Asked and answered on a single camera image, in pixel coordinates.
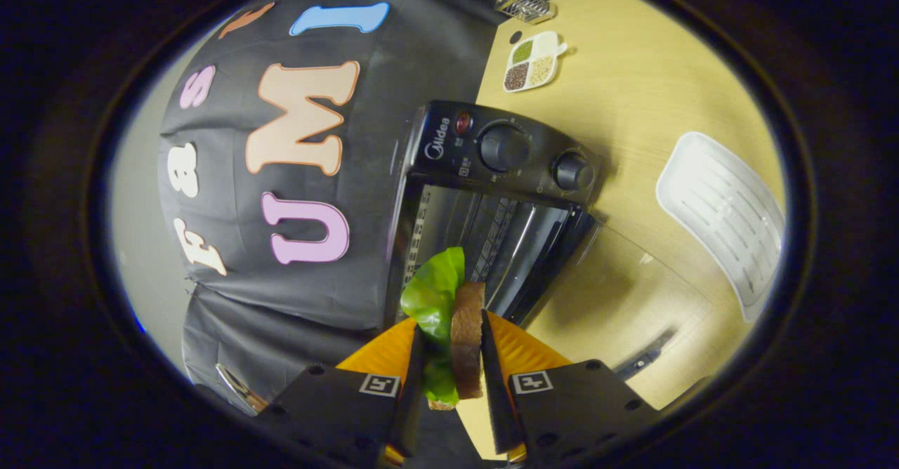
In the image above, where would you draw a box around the lettuce and brown bread sandwich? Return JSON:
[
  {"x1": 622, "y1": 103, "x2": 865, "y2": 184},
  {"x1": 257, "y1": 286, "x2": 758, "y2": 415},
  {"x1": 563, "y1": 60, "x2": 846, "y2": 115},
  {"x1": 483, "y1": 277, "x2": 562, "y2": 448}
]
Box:
[{"x1": 400, "y1": 246, "x2": 487, "y2": 411}]

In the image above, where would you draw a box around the black backdrop cloth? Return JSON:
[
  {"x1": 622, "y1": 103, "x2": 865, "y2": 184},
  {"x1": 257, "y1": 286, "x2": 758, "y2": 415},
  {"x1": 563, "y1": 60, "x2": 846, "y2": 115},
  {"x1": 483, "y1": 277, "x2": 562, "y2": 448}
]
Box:
[{"x1": 157, "y1": 0, "x2": 605, "y2": 414}]

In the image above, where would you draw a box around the white divided dish of grains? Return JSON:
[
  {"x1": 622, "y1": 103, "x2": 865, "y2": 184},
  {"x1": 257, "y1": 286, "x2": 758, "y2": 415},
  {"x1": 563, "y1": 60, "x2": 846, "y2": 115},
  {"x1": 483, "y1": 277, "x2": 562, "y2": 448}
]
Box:
[{"x1": 502, "y1": 30, "x2": 568, "y2": 94}]

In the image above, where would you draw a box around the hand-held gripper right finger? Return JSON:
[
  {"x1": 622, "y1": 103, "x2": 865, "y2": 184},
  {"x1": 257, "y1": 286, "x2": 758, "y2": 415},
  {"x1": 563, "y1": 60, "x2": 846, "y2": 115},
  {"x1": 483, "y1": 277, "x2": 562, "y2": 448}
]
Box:
[{"x1": 480, "y1": 310, "x2": 662, "y2": 464}]

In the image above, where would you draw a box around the white slotted plastic tray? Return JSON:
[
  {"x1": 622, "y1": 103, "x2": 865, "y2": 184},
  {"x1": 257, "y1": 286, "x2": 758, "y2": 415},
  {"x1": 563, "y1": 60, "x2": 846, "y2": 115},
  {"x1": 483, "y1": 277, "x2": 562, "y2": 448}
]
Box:
[{"x1": 655, "y1": 131, "x2": 787, "y2": 324}]

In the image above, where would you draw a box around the black toaster oven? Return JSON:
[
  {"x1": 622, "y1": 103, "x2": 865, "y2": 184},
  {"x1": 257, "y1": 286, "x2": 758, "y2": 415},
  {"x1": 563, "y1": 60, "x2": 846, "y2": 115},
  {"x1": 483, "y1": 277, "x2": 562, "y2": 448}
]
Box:
[{"x1": 383, "y1": 100, "x2": 711, "y2": 385}]

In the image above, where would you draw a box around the small metal wire rack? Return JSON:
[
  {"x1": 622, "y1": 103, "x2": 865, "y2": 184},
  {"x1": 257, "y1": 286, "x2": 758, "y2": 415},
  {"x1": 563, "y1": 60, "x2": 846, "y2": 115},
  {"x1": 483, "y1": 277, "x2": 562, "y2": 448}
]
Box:
[{"x1": 493, "y1": 0, "x2": 556, "y2": 25}]

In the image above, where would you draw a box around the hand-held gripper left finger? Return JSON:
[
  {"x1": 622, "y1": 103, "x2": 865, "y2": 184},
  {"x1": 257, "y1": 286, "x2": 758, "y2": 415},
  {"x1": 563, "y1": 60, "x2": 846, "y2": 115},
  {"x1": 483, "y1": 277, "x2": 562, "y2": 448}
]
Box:
[{"x1": 255, "y1": 317, "x2": 426, "y2": 467}]

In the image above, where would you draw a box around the shiny metal object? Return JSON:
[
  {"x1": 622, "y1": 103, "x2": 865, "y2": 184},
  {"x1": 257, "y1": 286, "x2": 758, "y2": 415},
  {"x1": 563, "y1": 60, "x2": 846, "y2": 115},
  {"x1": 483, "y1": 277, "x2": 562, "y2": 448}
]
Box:
[{"x1": 214, "y1": 363, "x2": 269, "y2": 415}]

